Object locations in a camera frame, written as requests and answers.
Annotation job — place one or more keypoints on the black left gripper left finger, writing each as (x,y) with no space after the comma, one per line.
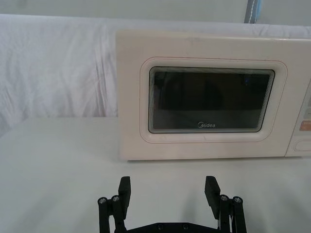
(122,196)

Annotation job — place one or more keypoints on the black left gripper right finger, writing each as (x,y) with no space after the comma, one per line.
(213,194)

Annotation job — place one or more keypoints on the white table cloth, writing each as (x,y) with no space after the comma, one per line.
(60,174)

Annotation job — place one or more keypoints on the cream microwave oven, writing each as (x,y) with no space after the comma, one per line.
(211,97)

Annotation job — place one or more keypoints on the oven control panel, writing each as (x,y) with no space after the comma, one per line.
(300,116)

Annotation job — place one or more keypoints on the white curtain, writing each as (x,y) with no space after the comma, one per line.
(56,65)

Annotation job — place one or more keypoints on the grey striped post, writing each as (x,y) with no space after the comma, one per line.
(253,11)

